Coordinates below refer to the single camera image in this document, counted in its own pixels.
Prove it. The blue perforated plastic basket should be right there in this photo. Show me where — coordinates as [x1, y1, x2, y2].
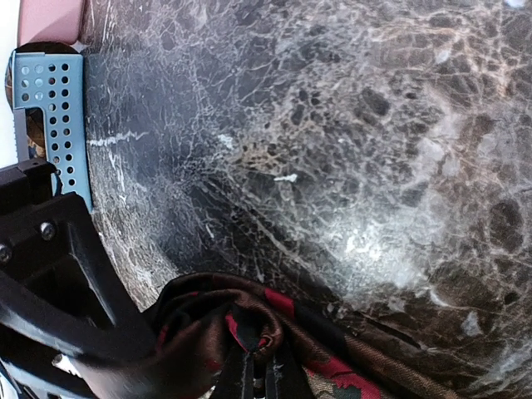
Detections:
[11, 52, 93, 209]

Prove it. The pink divided organizer tray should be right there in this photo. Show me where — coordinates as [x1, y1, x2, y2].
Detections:
[17, 0, 85, 46]

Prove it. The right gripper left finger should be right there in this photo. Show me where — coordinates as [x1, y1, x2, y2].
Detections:
[1, 160, 155, 398]

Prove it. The brown red patterned tie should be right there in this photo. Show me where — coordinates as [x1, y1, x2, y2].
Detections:
[145, 273, 456, 398]

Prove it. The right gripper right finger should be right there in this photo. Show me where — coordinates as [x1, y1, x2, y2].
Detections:
[214, 343, 315, 399]

